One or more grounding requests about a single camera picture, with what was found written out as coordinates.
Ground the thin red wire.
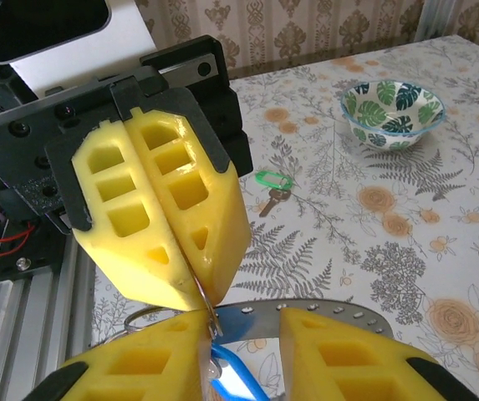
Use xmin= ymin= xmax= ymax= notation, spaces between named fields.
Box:
xmin=0 ymin=208 xmax=36 ymax=261

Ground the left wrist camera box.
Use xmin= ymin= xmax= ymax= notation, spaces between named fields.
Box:
xmin=0 ymin=0 xmax=159 ymax=99

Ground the aluminium frame post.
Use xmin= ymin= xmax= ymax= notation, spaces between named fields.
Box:
xmin=413 ymin=0 xmax=469 ymax=43

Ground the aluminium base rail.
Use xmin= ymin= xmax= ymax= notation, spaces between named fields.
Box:
xmin=0 ymin=233 xmax=99 ymax=401

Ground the green leaf pattern bowl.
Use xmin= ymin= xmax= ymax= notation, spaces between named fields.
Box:
xmin=339 ymin=79 xmax=447 ymax=153

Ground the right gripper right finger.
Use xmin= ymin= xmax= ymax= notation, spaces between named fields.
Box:
xmin=278 ymin=306 xmax=479 ymax=401

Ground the small steel split ring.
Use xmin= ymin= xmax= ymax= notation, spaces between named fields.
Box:
xmin=192 ymin=271 xmax=224 ymax=340

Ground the key with green tag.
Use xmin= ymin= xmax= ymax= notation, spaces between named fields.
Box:
xmin=254 ymin=168 xmax=295 ymax=219

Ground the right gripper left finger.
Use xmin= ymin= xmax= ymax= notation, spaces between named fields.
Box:
xmin=23 ymin=310 xmax=207 ymax=401

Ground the key with blue tag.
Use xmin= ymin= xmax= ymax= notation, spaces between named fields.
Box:
xmin=206 ymin=342 xmax=272 ymax=401

